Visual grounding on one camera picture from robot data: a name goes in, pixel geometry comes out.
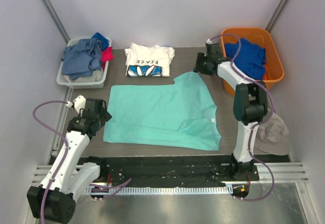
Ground white laundry basket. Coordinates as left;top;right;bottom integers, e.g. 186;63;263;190
56;37;112;89

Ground teal t shirt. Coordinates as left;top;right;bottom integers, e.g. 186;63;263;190
103;72;221;151

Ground white printed t shirt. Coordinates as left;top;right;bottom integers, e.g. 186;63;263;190
124;43;175;77

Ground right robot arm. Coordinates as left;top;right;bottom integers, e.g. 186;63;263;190
193;40;268;181

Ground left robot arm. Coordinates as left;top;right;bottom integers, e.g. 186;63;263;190
27;95;112;223

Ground royal blue garment in tub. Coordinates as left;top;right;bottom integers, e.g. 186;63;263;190
234;38;266;80

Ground grey garment in basket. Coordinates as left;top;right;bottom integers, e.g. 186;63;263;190
74;69;104;83

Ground orange garment in tub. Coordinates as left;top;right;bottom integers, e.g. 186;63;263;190
263;65;271;81

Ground blue checked shirt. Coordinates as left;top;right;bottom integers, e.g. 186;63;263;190
61;39;102;80

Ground orange plastic tub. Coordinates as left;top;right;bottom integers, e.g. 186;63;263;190
222;27;284;89

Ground red garment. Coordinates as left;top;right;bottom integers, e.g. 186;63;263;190
101;47;114;70

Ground blue garment in basket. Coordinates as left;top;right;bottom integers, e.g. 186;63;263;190
91;33;110;51

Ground grey bucket hat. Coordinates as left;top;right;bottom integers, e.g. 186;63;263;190
254;113;290;155

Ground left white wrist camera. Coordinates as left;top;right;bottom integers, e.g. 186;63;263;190
66;95;86;112

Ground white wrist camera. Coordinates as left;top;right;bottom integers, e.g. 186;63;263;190
66;95;86;112
206;39;214;45

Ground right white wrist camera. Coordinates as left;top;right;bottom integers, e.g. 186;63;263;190
206;39;214;45

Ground white slotted cable duct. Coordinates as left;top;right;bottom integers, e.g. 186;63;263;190
83;184;233;196

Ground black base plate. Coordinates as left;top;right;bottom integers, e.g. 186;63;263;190
96;155;259;188

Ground aluminium rail frame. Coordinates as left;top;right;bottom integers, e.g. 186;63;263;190
31;163;309;186

